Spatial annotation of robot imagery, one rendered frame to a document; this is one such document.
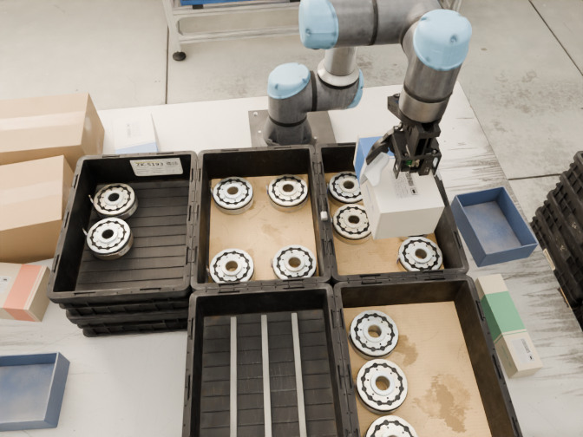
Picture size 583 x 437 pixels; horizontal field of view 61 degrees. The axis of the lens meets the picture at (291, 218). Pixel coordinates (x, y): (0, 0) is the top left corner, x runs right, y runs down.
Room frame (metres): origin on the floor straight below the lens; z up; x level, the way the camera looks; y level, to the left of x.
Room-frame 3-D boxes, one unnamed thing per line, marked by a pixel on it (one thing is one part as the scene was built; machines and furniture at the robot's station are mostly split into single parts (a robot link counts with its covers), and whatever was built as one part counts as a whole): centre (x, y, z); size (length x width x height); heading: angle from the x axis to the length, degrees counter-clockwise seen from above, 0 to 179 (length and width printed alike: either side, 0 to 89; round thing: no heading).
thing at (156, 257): (0.65, 0.38, 0.87); 0.40 x 0.30 x 0.11; 4
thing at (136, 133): (1.04, 0.47, 0.74); 0.20 x 0.12 x 0.09; 16
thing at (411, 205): (0.62, -0.21, 1.09); 0.20 x 0.12 x 0.09; 7
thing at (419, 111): (0.60, -0.21, 1.33); 0.08 x 0.08 x 0.05
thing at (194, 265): (0.67, 0.08, 0.92); 0.40 x 0.30 x 0.02; 4
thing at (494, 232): (0.76, -0.55, 0.74); 0.20 x 0.15 x 0.07; 13
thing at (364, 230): (0.69, -0.15, 0.86); 0.10 x 0.10 x 0.01
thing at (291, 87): (1.10, 0.00, 0.91); 0.13 x 0.12 x 0.14; 98
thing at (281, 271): (0.57, -0.01, 0.86); 0.10 x 0.10 x 0.01
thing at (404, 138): (0.59, -0.21, 1.25); 0.09 x 0.08 x 0.12; 7
